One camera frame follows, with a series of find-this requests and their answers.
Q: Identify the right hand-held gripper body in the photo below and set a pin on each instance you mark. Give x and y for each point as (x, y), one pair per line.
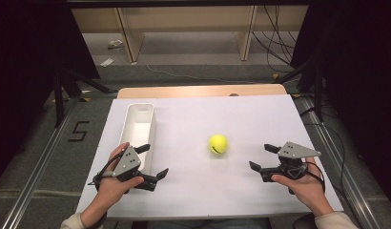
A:
(293, 152)

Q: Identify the wooden shelf unit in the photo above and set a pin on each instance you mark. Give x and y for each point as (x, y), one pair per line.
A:
(190, 19)

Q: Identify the wooden table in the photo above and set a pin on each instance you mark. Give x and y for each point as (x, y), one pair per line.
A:
(184, 91)

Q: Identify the person's left hand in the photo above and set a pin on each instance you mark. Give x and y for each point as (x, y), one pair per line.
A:
(109, 187)

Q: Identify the black metal stand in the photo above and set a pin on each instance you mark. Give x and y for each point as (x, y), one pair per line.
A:
(317, 95)
(59, 101)

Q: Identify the white table board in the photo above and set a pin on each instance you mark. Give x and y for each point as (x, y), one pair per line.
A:
(196, 184)

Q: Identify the small white floor device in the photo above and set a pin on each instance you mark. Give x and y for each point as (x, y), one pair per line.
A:
(115, 44)

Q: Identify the dark round seat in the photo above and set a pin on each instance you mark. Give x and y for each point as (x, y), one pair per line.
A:
(303, 222)

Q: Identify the person's right hand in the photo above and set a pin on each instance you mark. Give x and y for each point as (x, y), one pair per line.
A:
(306, 189)

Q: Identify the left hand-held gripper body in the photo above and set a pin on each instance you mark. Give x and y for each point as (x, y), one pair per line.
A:
(128, 162)

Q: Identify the black curtain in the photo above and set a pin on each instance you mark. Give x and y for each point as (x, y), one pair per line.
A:
(365, 79)
(25, 79)

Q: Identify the white paper scrap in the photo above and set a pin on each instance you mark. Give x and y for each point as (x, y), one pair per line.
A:
(107, 62)

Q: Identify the white plastic bin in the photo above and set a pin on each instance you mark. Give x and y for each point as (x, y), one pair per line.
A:
(138, 130)

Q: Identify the aluminium floor rail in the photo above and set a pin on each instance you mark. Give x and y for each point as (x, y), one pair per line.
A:
(34, 178)
(339, 171)

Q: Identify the yellow tennis ball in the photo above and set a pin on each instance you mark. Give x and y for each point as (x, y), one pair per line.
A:
(218, 144)

